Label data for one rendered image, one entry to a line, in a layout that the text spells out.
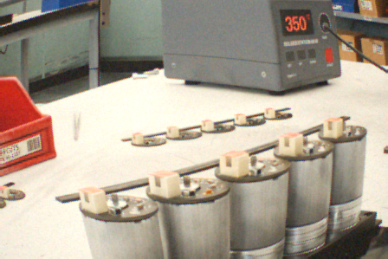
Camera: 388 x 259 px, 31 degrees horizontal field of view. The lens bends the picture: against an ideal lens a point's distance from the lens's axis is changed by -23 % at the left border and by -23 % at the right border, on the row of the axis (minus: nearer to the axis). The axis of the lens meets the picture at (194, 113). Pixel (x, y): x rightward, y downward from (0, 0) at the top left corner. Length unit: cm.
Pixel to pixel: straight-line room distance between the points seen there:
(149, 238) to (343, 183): 10
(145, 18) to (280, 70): 558
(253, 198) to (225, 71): 52
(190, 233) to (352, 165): 9
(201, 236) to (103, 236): 3
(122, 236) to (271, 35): 52
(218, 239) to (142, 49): 610
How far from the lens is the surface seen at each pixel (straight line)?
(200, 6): 80
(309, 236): 30
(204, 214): 25
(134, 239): 23
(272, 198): 27
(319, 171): 29
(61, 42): 632
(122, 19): 646
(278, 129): 62
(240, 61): 77
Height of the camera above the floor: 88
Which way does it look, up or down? 11 degrees down
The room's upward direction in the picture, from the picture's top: 4 degrees counter-clockwise
